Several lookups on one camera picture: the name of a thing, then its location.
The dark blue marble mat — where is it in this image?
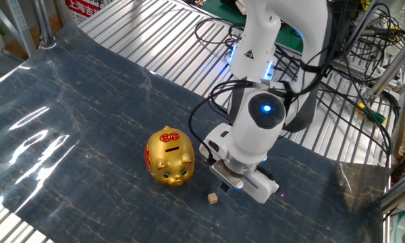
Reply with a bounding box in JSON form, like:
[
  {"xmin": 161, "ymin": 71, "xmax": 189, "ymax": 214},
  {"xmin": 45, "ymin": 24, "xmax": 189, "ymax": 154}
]
[{"xmin": 0, "ymin": 23, "xmax": 391, "ymax": 243}]

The green base mat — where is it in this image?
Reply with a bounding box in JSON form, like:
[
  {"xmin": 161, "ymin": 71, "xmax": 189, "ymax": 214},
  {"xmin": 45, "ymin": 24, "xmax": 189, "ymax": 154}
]
[{"xmin": 202, "ymin": 0, "xmax": 304, "ymax": 53}]

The grey metal post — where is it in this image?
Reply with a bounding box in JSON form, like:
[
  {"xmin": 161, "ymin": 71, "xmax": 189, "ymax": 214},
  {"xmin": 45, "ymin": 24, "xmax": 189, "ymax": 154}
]
[{"xmin": 32, "ymin": 0, "xmax": 55, "ymax": 47}]

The perforated grey metal strut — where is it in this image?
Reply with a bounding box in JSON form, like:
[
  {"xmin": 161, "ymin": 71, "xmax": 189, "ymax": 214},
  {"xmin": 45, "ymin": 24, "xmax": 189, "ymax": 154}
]
[{"xmin": 0, "ymin": 0, "xmax": 38, "ymax": 57}]

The green yellow cable connector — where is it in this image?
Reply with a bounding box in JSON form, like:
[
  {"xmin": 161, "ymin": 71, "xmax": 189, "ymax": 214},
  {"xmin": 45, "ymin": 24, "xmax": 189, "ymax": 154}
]
[{"xmin": 357, "ymin": 103, "xmax": 387, "ymax": 125}]

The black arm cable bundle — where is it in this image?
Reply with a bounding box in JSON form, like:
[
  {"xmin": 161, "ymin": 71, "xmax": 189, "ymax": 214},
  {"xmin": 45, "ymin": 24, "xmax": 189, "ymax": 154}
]
[{"xmin": 188, "ymin": 79, "xmax": 291, "ymax": 166}]

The black loose cable tangle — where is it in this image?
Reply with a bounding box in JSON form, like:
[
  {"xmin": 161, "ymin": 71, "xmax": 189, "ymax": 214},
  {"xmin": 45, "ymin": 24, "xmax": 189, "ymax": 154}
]
[{"xmin": 194, "ymin": 0, "xmax": 402, "ymax": 159}]

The aluminium frame beam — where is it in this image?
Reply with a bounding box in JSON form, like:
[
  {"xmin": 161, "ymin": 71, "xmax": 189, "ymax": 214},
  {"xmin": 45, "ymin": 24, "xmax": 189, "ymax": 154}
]
[{"xmin": 367, "ymin": 40, "xmax": 405, "ymax": 99}]

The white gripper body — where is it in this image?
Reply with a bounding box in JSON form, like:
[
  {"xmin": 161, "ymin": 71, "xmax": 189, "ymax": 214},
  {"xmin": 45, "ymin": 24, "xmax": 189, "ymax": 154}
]
[{"xmin": 199, "ymin": 122, "xmax": 280, "ymax": 205}]

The gold piggy bank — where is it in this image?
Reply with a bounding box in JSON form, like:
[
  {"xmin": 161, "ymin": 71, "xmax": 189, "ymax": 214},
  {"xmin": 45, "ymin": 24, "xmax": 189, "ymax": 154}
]
[{"xmin": 144, "ymin": 126, "xmax": 196, "ymax": 188}]

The red white printed sign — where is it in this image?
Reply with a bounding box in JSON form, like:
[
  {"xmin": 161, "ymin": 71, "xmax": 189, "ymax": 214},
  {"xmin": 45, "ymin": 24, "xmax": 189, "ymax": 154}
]
[{"xmin": 64, "ymin": 0, "xmax": 105, "ymax": 25}]

